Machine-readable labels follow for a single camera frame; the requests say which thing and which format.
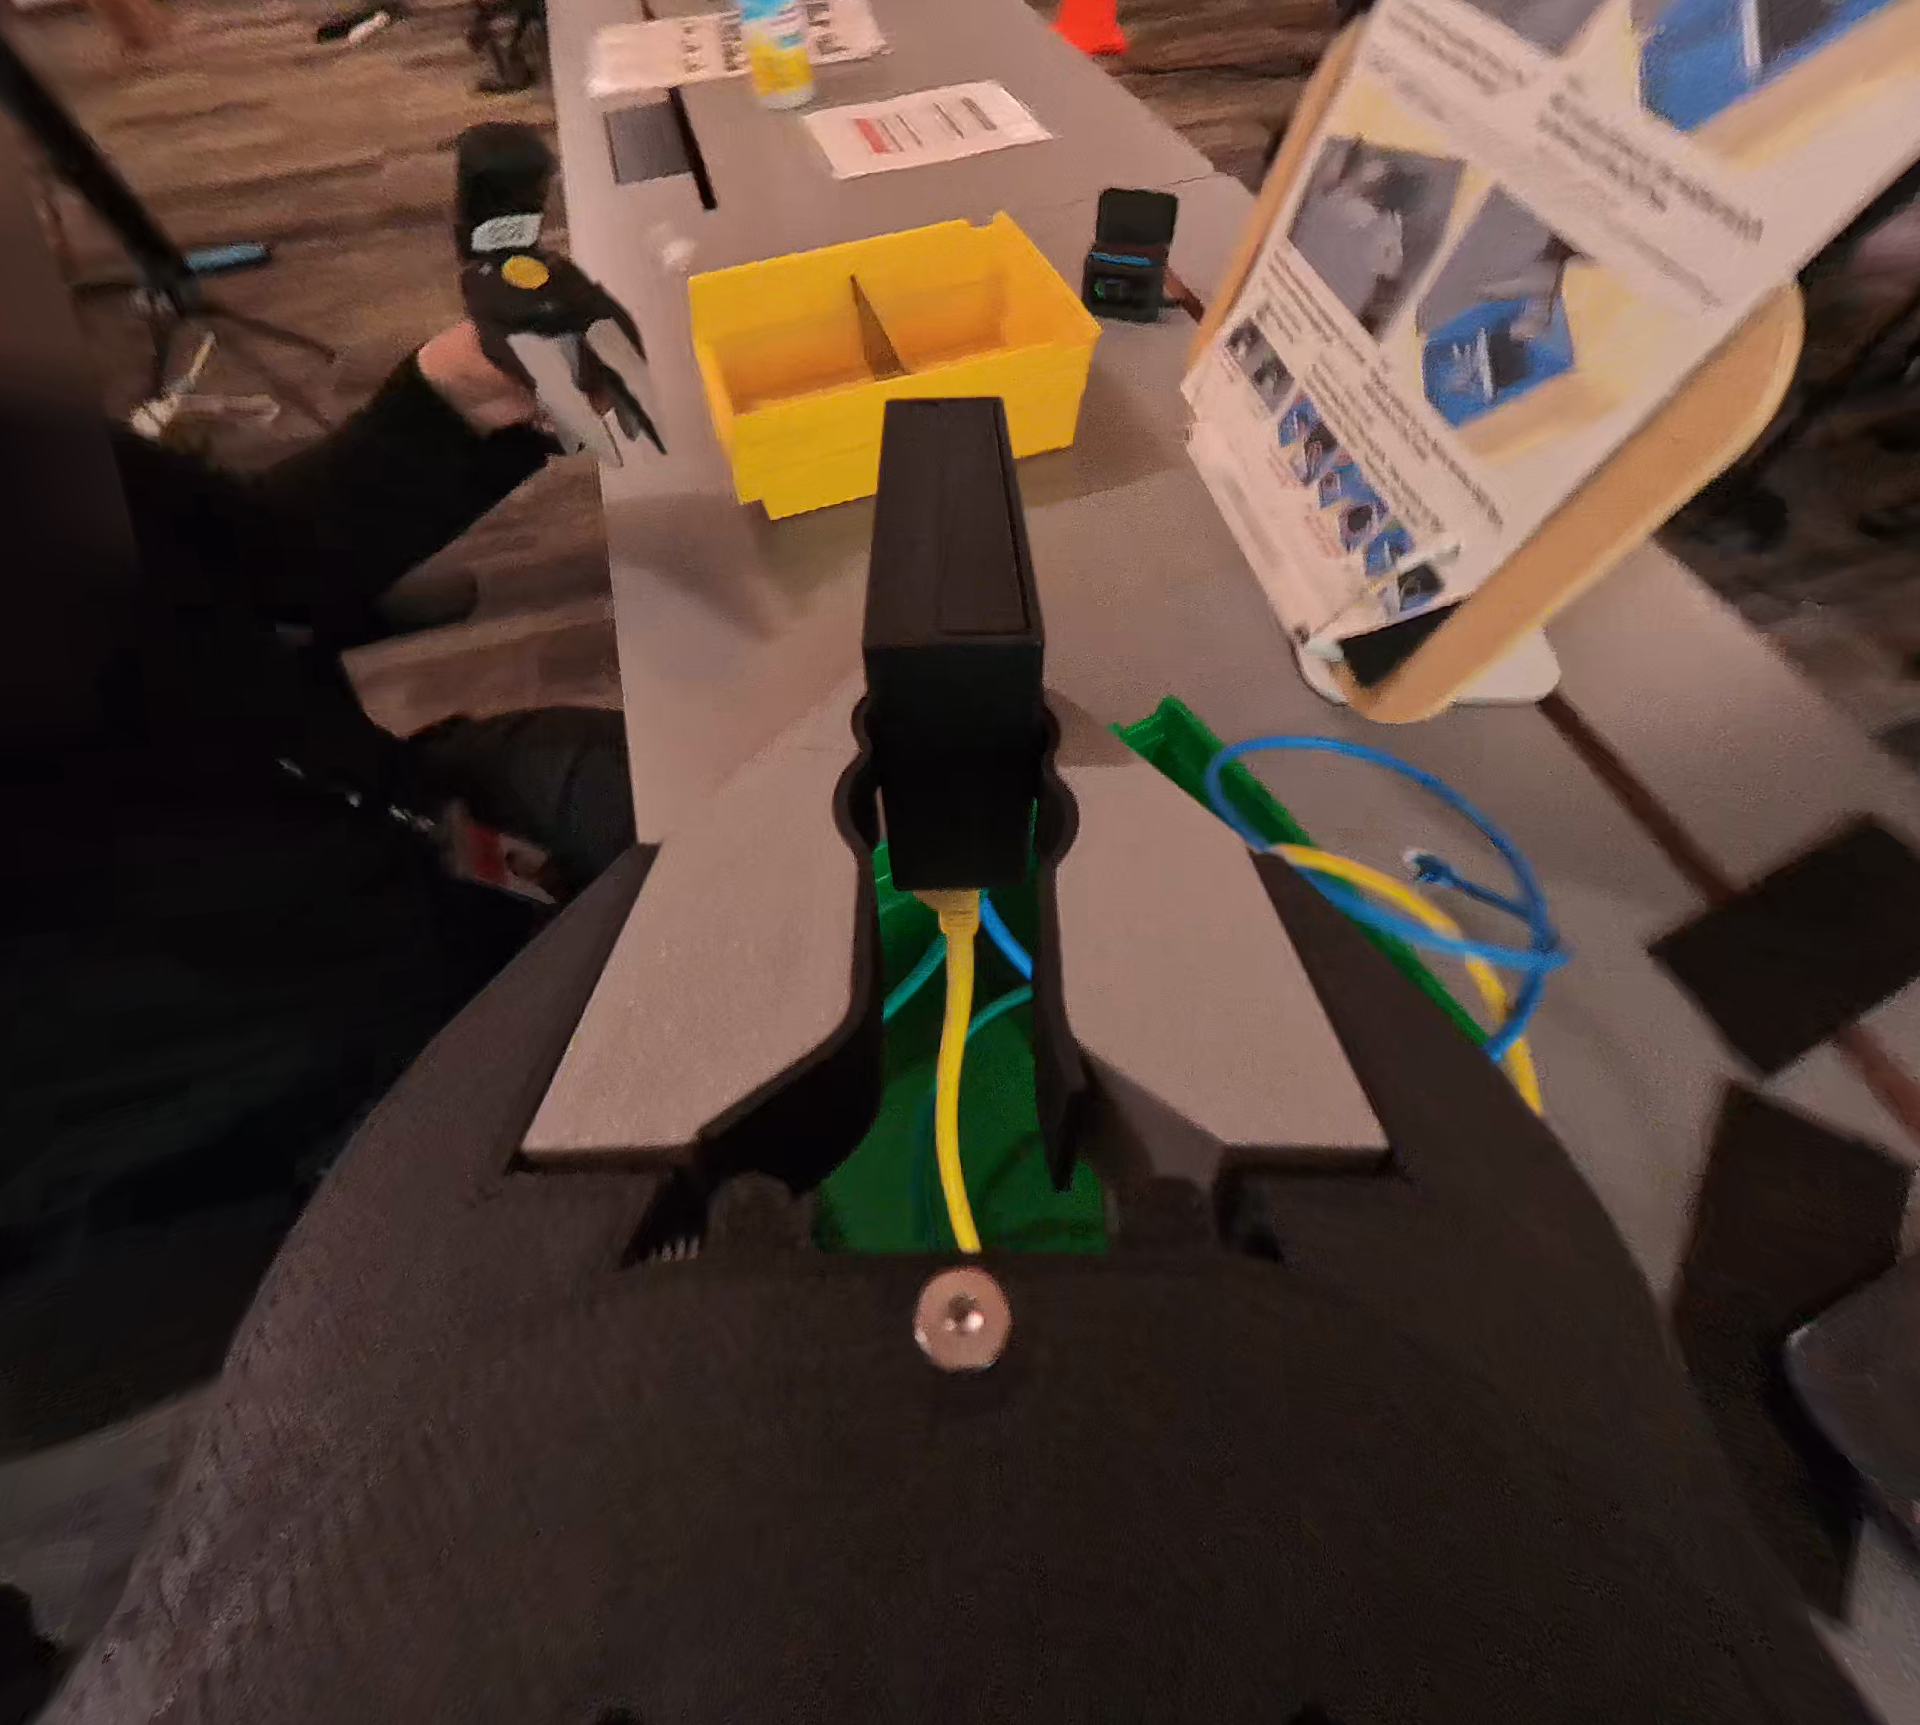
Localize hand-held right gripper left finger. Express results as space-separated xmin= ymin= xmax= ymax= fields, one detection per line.
xmin=514 ymin=689 xmax=889 ymax=1193

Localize person's dark clothed body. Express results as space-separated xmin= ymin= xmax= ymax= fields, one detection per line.
xmin=0 ymin=435 xmax=639 ymax=1450

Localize small black camera case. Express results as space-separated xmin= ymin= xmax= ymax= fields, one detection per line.
xmin=1079 ymin=188 xmax=1182 ymax=326

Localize yellow plastic bin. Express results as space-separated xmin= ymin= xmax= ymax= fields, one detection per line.
xmin=687 ymin=213 xmax=1103 ymax=524

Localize person's left forearm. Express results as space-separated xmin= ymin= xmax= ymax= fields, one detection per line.
xmin=269 ymin=353 xmax=559 ymax=634

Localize blue ethernet cable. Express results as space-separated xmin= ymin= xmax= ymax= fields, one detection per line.
xmin=884 ymin=737 xmax=1569 ymax=1159

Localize black tripod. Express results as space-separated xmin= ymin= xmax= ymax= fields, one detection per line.
xmin=0 ymin=30 xmax=339 ymax=365

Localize black square pad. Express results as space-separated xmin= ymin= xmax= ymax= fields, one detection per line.
xmin=1670 ymin=1087 xmax=1914 ymax=1338
xmin=1649 ymin=817 xmax=1920 ymax=1074

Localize white stand base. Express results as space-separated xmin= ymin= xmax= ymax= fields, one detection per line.
xmin=1297 ymin=616 xmax=1560 ymax=711

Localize white printed paper sheet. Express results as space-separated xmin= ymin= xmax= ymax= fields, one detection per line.
xmin=588 ymin=0 xmax=885 ymax=97

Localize black network switch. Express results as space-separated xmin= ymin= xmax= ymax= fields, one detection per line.
xmin=862 ymin=397 xmax=1046 ymax=891

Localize black binder clip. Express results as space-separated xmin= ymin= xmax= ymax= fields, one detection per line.
xmin=1326 ymin=597 xmax=1460 ymax=689

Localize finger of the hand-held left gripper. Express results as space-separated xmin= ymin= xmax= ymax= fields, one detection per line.
xmin=581 ymin=327 xmax=666 ymax=456
xmin=517 ymin=329 xmax=624 ymax=467

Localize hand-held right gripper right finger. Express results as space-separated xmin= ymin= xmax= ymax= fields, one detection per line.
xmin=1028 ymin=687 xmax=1392 ymax=1193

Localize white sheet with red label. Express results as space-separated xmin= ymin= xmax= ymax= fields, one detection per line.
xmin=801 ymin=78 xmax=1054 ymax=182

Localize yellow ethernet cable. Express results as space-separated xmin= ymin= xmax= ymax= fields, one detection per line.
xmin=931 ymin=844 xmax=1547 ymax=1260

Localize person's left hand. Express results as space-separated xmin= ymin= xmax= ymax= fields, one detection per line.
xmin=418 ymin=322 xmax=541 ymax=428

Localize printed instruction sheet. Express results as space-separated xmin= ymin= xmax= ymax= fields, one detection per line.
xmin=1185 ymin=0 xmax=1920 ymax=648

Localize green plastic bin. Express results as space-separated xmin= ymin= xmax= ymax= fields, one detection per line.
xmin=817 ymin=699 xmax=1487 ymax=1260

